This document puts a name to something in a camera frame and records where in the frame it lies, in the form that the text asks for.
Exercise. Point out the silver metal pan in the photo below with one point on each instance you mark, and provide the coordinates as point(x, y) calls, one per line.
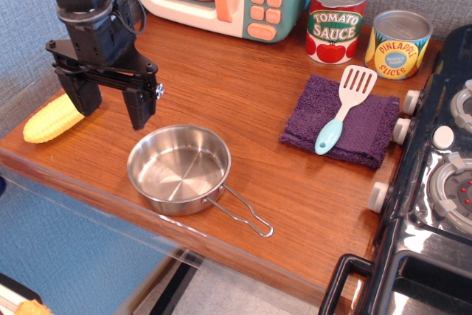
point(182, 170)

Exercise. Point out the orange object bottom left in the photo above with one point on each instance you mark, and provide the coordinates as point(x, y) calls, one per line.
point(32, 307)

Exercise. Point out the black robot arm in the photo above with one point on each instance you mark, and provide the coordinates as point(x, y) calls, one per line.
point(101, 51)

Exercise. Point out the white teal toy spatula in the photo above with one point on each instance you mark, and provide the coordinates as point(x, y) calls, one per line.
point(355, 86)

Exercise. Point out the tomato sauce can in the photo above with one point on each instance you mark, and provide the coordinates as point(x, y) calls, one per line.
point(333, 29)

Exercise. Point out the black toy stove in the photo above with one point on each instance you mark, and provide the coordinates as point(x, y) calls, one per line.
point(422, 258)

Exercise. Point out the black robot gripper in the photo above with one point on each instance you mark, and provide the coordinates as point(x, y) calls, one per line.
point(101, 51)

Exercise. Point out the pineapple slices can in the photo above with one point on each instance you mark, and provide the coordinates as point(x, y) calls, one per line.
point(397, 44)

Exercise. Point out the white stove knob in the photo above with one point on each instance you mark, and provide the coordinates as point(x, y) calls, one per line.
point(410, 102)
point(400, 130)
point(377, 196)

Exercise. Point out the white lower stove knob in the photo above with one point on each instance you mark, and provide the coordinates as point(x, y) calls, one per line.
point(377, 196)

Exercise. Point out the yellow plastic corn cob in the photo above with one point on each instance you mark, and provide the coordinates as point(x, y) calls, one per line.
point(52, 120)

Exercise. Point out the white middle stove knob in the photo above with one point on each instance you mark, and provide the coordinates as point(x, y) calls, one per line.
point(400, 130)

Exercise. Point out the white upper stove knob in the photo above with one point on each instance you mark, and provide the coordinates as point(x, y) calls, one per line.
point(410, 102)

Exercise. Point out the purple folded towel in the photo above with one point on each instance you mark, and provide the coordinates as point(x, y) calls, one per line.
point(367, 129)

